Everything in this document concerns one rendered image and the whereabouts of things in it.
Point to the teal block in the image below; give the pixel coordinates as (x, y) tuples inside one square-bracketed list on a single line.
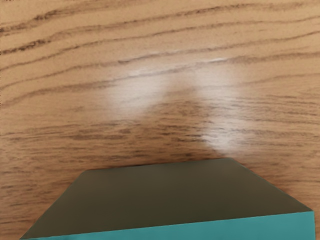
[(175, 195)]

